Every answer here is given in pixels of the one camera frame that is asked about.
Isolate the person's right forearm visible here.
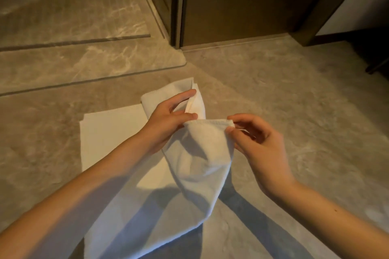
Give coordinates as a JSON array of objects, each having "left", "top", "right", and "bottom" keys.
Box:
[{"left": 267, "top": 177, "right": 389, "bottom": 259}]

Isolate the flat white floor towel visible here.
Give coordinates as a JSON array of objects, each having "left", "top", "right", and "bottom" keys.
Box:
[{"left": 79, "top": 104, "right": 148, "bottom": 172}]

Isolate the white terry towel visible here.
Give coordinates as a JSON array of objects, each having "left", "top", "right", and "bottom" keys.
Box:
[{"left": 86, "top": 77, "right": 236, "bottom": 259}]

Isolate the person's left hand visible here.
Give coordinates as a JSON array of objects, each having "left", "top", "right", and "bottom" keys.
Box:
[{"left": 138, "top": 89, "right": 199, "bottom": 154}]

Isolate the brown wooden door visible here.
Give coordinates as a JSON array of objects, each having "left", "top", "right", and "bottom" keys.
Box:
[{"left": 181, "top": 0, "right": 345, "bottom": 49}]

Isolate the dark wooden door frame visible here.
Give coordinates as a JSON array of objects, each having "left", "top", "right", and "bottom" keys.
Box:
[{"left": 170, "top": 0, "right": 375, "bottom": 50}]

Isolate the person's left forearm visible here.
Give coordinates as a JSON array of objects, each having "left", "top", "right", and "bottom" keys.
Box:
[{"left": 0, "top": 135, "right": 152, "bottom": 259}]

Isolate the person's right hand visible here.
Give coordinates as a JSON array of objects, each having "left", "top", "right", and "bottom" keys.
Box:
[{"left": 225, "top": 113, "right": 297, "bottom": 198}]

